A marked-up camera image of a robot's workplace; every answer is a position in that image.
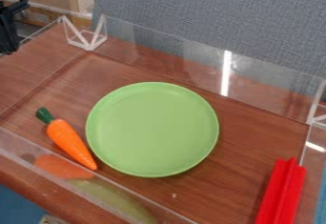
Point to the clear acrylic tray wall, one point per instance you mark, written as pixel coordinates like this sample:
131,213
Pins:
269,106

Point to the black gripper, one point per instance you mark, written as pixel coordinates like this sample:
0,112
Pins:
10,41

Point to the red plastic bracket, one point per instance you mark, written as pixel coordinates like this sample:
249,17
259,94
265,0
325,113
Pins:
282,194

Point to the green round plate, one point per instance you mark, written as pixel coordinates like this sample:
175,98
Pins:
153,129

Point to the orange toy carrot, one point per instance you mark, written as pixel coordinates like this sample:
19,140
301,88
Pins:
66,138

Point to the clear acrylic triangle bracket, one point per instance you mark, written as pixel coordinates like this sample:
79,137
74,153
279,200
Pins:
86,39

